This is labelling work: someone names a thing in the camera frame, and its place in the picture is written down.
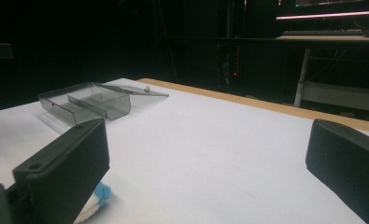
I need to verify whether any white and blue small item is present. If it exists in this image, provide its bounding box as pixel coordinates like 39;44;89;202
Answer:
74;182;113;224

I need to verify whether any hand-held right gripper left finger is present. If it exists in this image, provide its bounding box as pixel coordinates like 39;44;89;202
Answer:
5;118;110;224

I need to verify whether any black keyboard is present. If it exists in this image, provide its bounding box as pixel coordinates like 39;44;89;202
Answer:
282;29;365;36

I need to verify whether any desk with white legs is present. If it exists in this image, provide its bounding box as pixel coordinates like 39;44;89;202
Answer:
275;34;369;114

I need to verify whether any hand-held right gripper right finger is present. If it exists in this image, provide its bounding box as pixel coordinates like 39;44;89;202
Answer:
305;119;369;224

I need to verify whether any computer monitor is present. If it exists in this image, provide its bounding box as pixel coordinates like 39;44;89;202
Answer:
276;0;369;21

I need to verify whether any clear grey plastic box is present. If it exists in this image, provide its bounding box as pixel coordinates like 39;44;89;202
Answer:
37;81;170;127

